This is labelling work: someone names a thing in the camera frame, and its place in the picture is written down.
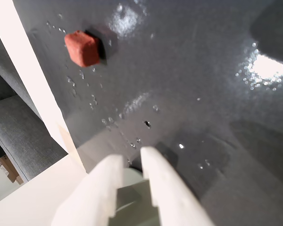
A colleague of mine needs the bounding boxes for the dark grey table mat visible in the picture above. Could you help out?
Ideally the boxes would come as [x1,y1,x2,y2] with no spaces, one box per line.
[13,0,283,226]

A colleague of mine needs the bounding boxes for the brown cardboard box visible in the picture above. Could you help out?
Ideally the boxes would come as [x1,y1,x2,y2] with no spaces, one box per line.
[0,155,24,184]

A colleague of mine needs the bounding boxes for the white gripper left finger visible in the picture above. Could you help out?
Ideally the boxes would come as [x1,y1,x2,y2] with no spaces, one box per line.
[50,154,124,226]

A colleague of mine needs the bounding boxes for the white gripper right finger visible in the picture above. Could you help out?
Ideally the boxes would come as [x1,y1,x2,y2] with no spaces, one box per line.
[140,146,215,226]

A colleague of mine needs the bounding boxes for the grey fabric sofa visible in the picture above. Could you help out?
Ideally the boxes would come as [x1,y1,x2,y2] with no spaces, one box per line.
[0,20,69,182]

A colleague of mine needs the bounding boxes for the red foam cube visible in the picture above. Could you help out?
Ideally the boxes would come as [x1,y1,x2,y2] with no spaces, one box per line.
[64,30,101,68]

